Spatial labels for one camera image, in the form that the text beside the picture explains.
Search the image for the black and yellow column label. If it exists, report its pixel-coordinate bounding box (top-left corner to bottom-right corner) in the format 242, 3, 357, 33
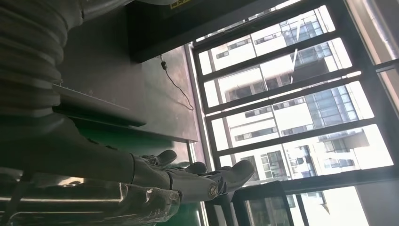
169, 0, 192, 9

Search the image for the black scanner platform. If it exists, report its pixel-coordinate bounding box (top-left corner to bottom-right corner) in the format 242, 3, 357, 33
52, 83, 147, 128

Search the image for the building outside window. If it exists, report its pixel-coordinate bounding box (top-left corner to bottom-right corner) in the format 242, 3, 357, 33
199, 4, 395, 226

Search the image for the black scanner column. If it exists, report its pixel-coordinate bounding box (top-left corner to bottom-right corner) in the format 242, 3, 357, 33
127, 0, 281, 64

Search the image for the black office chair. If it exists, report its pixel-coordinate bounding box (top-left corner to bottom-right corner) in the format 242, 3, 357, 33
204, 180, 297, 226

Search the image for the thin black table cable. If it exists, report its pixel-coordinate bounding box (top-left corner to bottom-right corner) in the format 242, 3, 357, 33
160, 55, 195, 112

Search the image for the black window frame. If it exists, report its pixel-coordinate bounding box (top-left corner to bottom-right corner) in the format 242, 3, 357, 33
189, 0, 399, 226

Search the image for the green conveyor belt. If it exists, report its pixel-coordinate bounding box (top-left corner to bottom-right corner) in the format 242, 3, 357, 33
72, 124, 205, 226

